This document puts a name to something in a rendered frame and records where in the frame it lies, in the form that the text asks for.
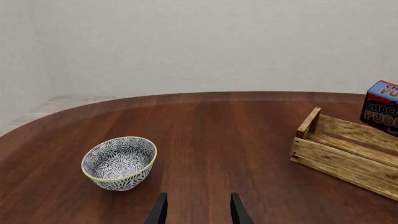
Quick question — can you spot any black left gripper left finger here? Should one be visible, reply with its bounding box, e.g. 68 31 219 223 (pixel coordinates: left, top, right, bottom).
144 192 169 224

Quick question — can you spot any chocolate pudding box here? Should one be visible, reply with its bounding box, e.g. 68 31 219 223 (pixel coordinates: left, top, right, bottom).
359 80 398 138

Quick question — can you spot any black and white patterned bowl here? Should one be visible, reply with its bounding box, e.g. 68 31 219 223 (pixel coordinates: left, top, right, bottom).
81 136 158 192

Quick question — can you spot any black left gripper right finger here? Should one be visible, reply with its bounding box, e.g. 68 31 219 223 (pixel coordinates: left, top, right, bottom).
230 192 254 224

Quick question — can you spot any wooden slat tray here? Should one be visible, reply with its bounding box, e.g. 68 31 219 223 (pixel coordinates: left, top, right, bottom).
290 106 398 202

